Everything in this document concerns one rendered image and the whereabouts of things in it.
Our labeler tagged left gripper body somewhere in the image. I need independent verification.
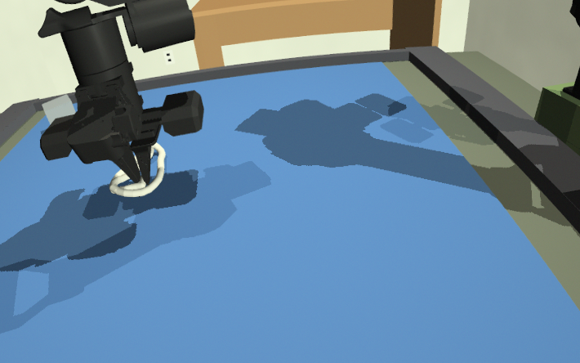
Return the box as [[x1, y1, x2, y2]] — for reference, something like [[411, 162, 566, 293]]
[[40, 59, 204, 161]]

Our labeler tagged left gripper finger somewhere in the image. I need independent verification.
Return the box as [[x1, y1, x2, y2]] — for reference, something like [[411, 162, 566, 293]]
[[129, 124, 162, 185], [112, 143, 141, 183]]

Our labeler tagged white rope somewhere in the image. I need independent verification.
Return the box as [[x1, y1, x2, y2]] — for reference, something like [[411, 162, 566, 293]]
[[109, 143, 166, 197]]

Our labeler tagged blue mat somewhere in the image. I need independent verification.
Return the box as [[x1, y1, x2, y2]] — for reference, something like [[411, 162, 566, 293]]
[[0, 62, 580, 363]]

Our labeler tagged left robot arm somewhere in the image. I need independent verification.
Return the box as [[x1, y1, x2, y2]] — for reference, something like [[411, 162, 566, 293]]
[[38, 0, 195, 164]]

